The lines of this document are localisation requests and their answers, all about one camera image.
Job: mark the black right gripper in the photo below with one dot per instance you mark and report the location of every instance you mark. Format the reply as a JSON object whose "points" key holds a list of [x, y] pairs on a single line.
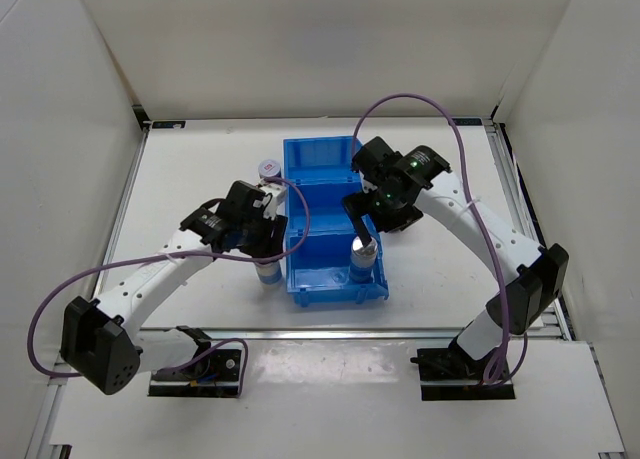
{"points": [[407, 217]]}

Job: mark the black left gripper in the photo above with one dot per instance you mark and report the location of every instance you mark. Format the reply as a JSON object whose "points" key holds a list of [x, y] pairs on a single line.
{"points": [[268, 246]]}

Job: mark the silver lid peppercorn jar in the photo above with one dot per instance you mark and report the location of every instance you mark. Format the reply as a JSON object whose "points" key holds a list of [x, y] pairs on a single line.
{"points": [[269, 273], [362, 260]]}

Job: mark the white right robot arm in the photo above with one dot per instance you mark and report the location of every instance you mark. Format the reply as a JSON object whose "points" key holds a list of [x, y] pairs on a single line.
{"points": [[529, 275]]}

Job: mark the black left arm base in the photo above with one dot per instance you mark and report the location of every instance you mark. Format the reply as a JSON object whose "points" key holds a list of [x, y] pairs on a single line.
{"points": [[219, 374]]}

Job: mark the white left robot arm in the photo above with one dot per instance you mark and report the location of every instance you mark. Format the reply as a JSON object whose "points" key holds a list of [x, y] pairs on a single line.
{"points": [[101, 338]]}

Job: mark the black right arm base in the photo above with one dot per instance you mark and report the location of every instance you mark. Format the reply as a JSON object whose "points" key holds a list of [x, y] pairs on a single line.
{"points": [[449, 374]]}

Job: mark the blue middle storage bin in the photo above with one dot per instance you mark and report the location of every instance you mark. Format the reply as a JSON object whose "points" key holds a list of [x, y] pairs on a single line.
{"points": [[324, 201]]}

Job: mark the blue storage bin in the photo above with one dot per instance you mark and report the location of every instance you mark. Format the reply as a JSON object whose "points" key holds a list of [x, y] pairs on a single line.
{"points": [[319, 272], [319, 160], [324, 201]]}

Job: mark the blue near storage bin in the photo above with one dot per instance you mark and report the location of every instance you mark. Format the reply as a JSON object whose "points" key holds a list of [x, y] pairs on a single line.
{"points": [[319, 272]]}

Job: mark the blue far storage bin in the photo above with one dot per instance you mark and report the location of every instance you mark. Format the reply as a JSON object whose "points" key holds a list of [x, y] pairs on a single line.
{"points": [[319, 160]]}

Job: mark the white lid dark jar left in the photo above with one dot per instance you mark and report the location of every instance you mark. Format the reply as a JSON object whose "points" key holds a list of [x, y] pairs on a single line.
{"points": [[269, 168]]}

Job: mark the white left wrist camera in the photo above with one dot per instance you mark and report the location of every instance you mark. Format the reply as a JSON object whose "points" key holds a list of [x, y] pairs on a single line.
{"points": [[273, 195]]}

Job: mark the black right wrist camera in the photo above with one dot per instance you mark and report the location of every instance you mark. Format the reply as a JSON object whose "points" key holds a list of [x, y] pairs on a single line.
{"points": [[374, 158]]}

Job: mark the aluminium table edge rail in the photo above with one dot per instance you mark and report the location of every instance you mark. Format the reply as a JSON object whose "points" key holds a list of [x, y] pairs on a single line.
{"points": [[300, 334]]}

